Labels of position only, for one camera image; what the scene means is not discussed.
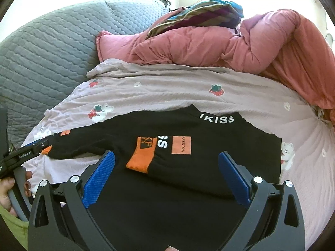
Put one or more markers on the pink strawberry bear printed blanket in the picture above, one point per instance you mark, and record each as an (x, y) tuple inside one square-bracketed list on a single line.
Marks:
[(170, 89)]

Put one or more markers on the salmon pink comforter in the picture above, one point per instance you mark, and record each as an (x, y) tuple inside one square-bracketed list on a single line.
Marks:
[(196, 49)]

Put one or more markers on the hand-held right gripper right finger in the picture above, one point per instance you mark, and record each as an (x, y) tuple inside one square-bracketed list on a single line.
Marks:
[(234, 177)]

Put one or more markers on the grey quilted bedspread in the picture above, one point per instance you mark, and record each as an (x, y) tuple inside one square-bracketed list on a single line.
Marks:
[(52, 44)]

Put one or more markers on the multicolour striped cloth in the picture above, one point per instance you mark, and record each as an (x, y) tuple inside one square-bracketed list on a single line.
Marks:
[(204, 13)]

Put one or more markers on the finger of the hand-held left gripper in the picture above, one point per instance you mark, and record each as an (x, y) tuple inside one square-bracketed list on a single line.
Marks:
[(28, 153)]

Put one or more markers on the person's green clothing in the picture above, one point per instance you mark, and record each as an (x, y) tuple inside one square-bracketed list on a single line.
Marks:
[(15, 230)]

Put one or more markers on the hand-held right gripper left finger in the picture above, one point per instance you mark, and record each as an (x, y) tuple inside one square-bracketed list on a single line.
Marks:
[(100, 177)]

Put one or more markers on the black sweater with orange patches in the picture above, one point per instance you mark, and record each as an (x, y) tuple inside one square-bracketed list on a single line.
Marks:
[(183, 201)]

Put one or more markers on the person's left hand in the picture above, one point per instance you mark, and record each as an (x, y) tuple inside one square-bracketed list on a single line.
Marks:
[(5, 196)]

